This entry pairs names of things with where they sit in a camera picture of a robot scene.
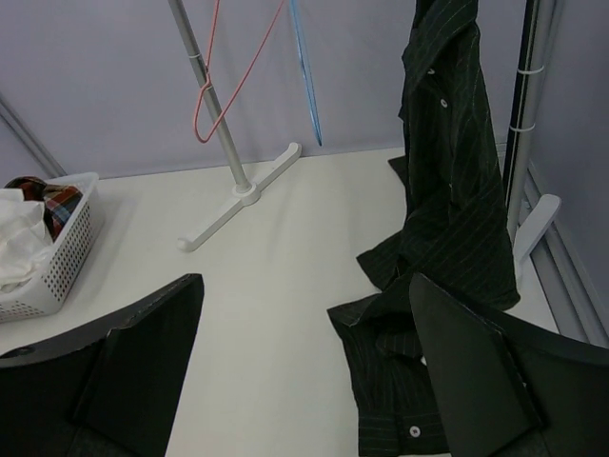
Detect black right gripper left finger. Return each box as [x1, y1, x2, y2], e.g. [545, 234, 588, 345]
[1, 273, 205, 456]

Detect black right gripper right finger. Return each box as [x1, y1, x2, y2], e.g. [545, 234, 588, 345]
[409, 274, 608, 456]

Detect white shirt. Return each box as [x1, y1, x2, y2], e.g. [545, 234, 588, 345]
[1, 189, 53, 293]

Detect red plaid shirt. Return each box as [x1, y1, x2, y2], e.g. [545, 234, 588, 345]
[5, 176, 83, 241]

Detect pink wire hanger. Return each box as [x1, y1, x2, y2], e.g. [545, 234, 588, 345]
[192, 0, 286, 144]

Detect blue wire hanger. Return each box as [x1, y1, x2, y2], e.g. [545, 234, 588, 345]
[288, 0, 323, 147]

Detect black pinstripe shirt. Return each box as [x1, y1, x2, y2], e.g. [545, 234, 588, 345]
[328, 1, 520, 456]

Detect white plastic basket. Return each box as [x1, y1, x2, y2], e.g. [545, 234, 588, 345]
[1, 172, 105, 323]

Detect metal clothes rack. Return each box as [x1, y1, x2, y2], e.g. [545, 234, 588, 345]
[168, 0, 561, 267]

